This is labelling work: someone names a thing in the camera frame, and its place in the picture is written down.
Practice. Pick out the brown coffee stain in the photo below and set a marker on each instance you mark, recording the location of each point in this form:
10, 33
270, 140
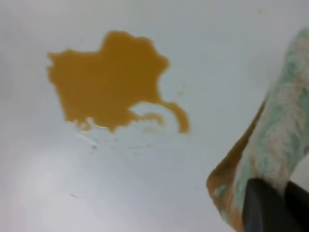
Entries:
104, 85

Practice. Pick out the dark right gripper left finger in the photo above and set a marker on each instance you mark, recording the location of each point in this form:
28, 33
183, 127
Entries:
264, 210

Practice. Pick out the green white rag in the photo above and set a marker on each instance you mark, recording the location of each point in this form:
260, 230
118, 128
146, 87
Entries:
274, 143

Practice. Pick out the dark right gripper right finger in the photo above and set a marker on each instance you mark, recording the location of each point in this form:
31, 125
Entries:
297, 202

